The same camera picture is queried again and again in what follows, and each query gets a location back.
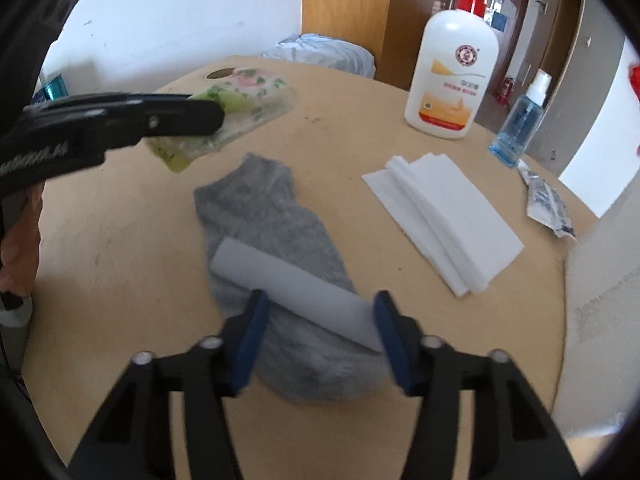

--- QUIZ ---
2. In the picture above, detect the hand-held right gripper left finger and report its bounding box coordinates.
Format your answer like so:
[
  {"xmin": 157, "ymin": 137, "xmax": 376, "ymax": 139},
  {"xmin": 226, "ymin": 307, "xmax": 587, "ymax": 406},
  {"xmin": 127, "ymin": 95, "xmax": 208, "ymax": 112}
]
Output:
[{"xmin": 67, "ymin": 289, "xmax": 271, "ymax": 480}]

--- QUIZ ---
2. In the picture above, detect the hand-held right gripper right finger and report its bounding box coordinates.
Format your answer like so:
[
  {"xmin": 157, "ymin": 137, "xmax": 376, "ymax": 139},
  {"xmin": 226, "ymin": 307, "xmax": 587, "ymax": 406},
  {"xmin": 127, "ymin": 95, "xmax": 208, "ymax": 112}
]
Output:
[{"xmin": 372, "ymin": 290, "xmax": 583, "ymax": 480}]

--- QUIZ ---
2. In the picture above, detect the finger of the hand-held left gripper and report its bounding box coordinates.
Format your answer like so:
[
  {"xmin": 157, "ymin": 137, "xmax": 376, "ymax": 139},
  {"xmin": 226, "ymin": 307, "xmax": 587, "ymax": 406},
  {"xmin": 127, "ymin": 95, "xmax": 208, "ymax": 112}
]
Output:
[
  {"xmin": 97, "ymin": 99, "xmax": 226, "ymax": 151},
  {"xmin": 22, "ymin": 91, "xmax": 196, "ymax": 117}
]

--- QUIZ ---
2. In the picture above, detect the grey foam tube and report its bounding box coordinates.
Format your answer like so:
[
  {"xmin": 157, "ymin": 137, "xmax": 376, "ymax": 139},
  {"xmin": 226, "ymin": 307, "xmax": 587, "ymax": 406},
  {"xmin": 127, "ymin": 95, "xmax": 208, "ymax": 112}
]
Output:
[{"xmin": 210, "ymin": 240, "xmax": 386, "ymax": 353}]

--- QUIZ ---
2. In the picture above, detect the green wet wipes pack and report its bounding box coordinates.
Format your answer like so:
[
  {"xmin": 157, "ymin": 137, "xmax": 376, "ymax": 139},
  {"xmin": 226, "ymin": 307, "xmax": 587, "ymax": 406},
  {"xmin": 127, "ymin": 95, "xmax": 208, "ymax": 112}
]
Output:
[{"xmin": 144, "ymin": 66, "xmax": 297, "ymax": 175}]

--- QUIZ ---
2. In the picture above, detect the grey sock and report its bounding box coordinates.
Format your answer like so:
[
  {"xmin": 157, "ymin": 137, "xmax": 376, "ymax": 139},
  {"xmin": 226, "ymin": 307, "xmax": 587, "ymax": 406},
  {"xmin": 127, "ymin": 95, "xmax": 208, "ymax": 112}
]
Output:
[{"xmin": 194, "ymin": 152, "xmax": 396, "ymax": 403}]

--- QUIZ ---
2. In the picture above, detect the white tissue stack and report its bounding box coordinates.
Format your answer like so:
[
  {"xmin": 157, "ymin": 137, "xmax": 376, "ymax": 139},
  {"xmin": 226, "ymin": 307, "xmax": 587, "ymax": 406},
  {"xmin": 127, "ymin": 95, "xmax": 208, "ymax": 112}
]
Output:
[{"xmin": 361, "ymin": 152, "xmax": 525, "ymax": 297}]

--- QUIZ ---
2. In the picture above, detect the person's left hand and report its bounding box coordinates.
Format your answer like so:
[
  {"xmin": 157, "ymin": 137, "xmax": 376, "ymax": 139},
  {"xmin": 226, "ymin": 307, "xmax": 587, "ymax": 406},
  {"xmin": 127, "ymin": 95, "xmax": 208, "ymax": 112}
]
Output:
[{"xmin": 0, "ymin": 180, "xmax": 46, "ymax": 297}]

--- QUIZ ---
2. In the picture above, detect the light blue bedding bundle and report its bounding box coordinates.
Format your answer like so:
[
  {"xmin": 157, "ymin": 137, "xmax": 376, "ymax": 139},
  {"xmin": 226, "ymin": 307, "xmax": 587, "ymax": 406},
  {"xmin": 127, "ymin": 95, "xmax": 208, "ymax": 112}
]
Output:
[{"xmin": 260, "ymin": 33, "xmax": 377, "ymax": 79}]

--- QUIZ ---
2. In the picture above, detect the wooden wardrobe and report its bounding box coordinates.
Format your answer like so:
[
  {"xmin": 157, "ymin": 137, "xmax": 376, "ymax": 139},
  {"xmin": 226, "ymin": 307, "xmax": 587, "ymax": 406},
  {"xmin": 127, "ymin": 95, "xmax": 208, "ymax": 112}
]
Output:
[{"xmin": 301, "ymin": 0, "xmax": 456, "ymax": 92}]

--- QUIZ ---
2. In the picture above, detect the silver foil packet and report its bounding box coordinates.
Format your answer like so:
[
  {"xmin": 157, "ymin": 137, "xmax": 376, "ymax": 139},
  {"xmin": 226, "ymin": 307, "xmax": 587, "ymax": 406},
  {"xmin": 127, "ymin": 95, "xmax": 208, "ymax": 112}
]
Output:
[{"xmin": 517, "ymin": 157, "xmax": 577, "ymax": 241}]

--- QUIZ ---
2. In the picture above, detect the blue spray bottle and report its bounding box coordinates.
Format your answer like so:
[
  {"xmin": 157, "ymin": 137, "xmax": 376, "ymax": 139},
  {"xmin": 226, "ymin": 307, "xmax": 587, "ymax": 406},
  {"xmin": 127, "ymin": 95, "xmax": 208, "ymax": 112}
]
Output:
[{"xmin": 488, "ymin": 71, "xmax": 552, "ymax": 168}]

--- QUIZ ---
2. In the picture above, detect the white lotion pump bottle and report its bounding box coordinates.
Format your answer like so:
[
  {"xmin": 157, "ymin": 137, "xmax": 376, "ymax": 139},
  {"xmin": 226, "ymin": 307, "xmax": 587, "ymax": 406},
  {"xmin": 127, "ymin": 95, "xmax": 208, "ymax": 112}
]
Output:
[{"xmin": 404, "ymin": 0, "xmax": 501, "ymax": 140}]

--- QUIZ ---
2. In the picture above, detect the wooden side door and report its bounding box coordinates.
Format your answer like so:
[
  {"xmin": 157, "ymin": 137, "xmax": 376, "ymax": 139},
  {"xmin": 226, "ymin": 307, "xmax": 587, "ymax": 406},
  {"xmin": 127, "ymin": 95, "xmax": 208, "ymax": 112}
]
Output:
[{"xmin": 525, "ymin": 0, "xmax": 586, "ymax": 161}]

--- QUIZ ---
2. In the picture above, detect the dark brown entrance door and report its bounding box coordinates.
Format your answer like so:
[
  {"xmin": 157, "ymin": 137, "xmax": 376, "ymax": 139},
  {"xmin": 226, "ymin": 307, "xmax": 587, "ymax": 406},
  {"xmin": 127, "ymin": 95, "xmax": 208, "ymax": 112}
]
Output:
[{"xmin": 452, "ymin": 0, "xmax": 531, "ymax": 106}]

